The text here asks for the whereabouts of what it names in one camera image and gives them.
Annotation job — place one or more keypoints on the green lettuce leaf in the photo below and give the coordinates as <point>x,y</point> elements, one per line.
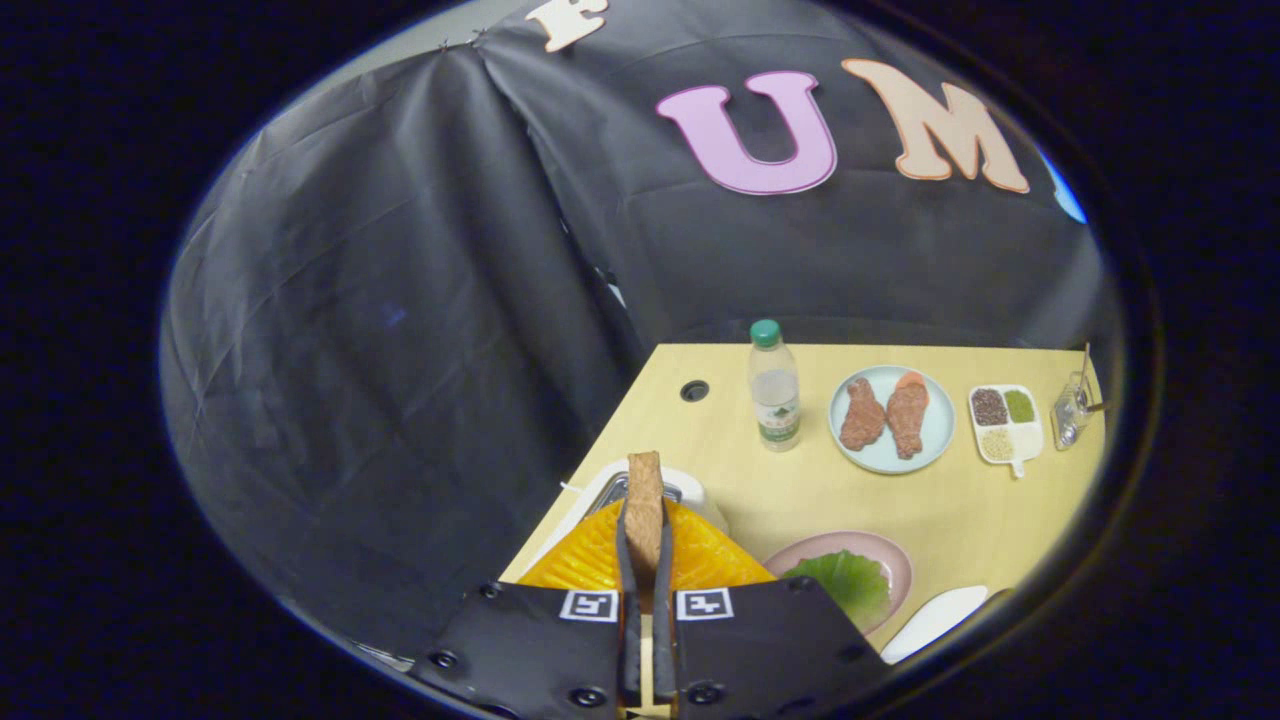
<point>845,585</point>

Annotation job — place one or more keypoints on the cream white toaster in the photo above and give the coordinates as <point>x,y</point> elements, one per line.
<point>702,497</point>

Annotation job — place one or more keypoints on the clear utensil holder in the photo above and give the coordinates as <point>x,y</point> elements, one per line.
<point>1070,415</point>

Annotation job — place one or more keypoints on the white divided seasoning dish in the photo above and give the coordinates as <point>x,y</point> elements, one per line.
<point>1025,440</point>

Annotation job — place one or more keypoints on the clear water bottle green cap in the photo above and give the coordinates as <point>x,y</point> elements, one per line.
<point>775,395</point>

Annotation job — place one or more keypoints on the small orange food piece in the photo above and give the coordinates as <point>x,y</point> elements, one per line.
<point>910,380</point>

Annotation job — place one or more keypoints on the white plate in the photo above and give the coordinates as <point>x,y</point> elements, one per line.
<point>935,620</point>

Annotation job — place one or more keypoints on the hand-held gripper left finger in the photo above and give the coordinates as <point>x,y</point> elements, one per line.
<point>530,650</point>

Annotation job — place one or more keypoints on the brown meat piece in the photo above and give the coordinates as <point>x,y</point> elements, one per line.
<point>907,420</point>
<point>862,415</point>

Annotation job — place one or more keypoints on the pale teal plate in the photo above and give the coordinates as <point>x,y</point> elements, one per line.
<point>940,440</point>

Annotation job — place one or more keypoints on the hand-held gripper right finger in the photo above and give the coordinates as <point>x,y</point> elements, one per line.
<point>770,650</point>

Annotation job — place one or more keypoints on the toasted bread slice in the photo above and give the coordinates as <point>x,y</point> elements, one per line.
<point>645,510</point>

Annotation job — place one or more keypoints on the pink plate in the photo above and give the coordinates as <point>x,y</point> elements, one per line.
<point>895,565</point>

